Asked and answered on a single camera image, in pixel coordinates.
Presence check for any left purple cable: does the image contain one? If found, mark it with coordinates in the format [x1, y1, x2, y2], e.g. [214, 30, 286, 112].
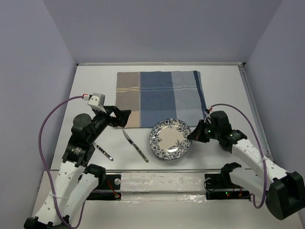
[38, 94, 90, 229]

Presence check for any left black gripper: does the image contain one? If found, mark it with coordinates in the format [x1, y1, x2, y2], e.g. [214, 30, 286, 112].
[88, 105, 131, 143]

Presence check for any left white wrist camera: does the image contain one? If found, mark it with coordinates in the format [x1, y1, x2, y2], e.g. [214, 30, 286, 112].
[83, 93, 106, 113]

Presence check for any purple cable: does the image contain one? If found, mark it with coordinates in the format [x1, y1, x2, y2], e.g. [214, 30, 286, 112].
[211, 103, 268, 209]
[38, 94, 90, 229]

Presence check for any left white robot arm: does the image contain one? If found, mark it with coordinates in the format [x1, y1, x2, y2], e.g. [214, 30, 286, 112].
[24, 106, 131, 229]

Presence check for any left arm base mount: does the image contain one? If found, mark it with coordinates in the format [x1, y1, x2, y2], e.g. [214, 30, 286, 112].
[86, 173, 122, 201]

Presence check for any blue floral ceramic plate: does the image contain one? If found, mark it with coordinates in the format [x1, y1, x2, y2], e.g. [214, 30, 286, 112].
[149, 118, 192, 160]

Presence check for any steel fork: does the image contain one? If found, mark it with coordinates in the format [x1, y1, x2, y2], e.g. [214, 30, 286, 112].
[93, 142, 113, 161]

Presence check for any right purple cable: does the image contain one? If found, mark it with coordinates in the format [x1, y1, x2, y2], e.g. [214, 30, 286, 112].
[211, 103, 268, 209]

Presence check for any steel table knife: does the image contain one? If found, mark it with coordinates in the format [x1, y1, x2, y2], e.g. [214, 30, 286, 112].
[122, 129, 149, 163]

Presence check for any blue beige checked cloth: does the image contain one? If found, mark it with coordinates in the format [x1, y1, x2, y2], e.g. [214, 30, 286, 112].
[116, 71, 206, 128]

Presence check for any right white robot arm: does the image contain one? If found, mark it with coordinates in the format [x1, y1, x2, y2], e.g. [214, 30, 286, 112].
[187, 111, 305, 220]

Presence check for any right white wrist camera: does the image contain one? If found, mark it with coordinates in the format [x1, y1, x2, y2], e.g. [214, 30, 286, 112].
[204, 107, 213, 124]

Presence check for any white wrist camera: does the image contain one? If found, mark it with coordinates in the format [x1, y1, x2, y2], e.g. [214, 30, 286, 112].
[83, 93, 106, 113]
[204, 107, 213, 124]

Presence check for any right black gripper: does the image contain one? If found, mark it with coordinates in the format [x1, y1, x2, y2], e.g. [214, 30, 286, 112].
[186, 119, 220, 143]

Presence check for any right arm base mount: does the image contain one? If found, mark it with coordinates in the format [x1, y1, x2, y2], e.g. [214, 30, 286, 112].
[203, 162, 251, 200]

